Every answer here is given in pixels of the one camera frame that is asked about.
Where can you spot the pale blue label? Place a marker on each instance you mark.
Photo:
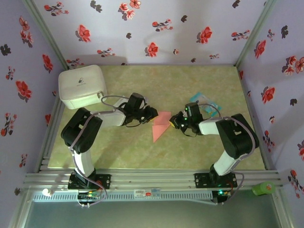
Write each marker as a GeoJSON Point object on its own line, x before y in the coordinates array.
{"type": "Point", "coordinates": [156, 192]}

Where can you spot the clear plastic packet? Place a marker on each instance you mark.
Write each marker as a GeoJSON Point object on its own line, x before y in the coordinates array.
{"type": "Point", "coordinates": [120, 103]}

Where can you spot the small red label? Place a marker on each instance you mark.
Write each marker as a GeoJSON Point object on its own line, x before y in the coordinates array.
{"type": "Point", "coordinates": [148, 193]}

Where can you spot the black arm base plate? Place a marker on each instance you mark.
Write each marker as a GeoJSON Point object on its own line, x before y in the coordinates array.
{"type": "Point", "coordinates": [200, 180]}
{"type": "Point", "coordinates": [104, 181]}

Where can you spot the white zip case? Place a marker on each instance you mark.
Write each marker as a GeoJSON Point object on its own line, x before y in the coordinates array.
{"type": "Point", "coordinates": [80, 85]}

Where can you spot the pink cloth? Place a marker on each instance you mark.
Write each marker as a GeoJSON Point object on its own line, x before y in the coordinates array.
{"type": "Point", "coordinates": [159, 131]}

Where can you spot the aluminium frame leg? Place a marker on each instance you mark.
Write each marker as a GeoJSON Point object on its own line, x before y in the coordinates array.
{"type": "Point", "coordinates": [20, 211]}
{"type": "Point", "coordinates": [282, 211]}

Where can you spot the long aluminium frame rail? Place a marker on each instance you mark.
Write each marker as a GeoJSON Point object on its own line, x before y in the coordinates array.
{"type": "Point", "coordinates": [152, 178]}

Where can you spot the small white knob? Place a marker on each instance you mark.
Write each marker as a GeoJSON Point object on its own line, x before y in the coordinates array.
{"type": "Point", "coordinates": [47, 192]}

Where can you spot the green bottle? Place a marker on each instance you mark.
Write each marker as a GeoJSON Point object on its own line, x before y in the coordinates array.
{"type": "Point", "coordinates": [263, 188]}

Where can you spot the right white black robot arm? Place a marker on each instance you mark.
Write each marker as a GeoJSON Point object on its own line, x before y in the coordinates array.
{"type": "Point", "coordinates": [209, 127]}

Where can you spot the small controller board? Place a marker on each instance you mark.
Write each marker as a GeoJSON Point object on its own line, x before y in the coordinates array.
{"type": "Point", "coordinates": [89, 195]}
{"type": "Point", "coordinates": [221, 192]}

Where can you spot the aluminium side rail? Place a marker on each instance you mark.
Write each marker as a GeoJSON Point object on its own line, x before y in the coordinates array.
{"type": "Point", "coordinates": [47, 142]}
{"type": "Point", "coordinates": [247, 95]}

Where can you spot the white barcode label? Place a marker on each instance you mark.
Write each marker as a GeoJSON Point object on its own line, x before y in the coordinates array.
{"type": "Point", "coordinates": [139, 193]}

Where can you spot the blue printed packet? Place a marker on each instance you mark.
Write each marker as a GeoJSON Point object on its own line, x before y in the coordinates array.
{"type": "Point", "coordinates": [199, 97]}

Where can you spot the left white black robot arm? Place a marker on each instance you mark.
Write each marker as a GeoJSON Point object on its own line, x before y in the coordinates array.
{"type": "Point", "coordinates": [111, 118]}

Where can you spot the aluminium frame post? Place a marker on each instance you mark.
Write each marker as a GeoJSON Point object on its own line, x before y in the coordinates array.
{"type": "Point", "coordinates": [45, 31]}
{"type": "Point", "coordinates": [254, 31]}

